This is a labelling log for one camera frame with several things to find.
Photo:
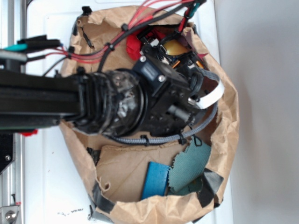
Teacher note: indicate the teal fabric cloth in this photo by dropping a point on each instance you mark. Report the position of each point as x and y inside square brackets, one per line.
[188, 166]

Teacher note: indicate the aluminium frame rail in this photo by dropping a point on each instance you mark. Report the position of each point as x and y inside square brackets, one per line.
[13, 18]

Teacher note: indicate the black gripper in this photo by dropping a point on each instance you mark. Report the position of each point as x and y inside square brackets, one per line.
[173, 87]

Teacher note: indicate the red crumpled paper ball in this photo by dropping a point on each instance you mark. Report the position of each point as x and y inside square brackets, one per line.
[133, 47]

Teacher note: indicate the brown paper bag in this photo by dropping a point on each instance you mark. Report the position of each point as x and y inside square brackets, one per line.
[113, 174]

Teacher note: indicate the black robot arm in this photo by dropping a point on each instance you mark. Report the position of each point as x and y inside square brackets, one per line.
[110, 103]

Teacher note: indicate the yellow green sponge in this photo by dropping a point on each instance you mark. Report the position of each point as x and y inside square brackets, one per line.
[174, 48]

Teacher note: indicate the blue block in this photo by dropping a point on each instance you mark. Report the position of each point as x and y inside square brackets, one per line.
[156, 180]

